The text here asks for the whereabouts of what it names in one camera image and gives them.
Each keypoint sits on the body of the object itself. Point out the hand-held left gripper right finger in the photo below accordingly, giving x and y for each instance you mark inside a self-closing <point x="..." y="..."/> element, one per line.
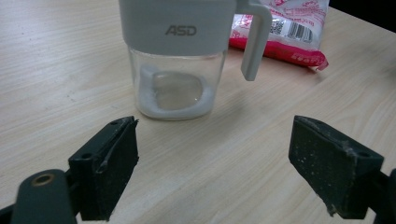
<point x="330" y="168"/>

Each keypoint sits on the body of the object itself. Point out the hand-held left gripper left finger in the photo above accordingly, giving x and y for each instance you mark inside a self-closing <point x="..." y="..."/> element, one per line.
<point x="102" y="168"/>

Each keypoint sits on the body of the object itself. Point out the white and red plastic bag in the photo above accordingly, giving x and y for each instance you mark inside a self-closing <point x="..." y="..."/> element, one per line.
<point x="299" y="18"/>

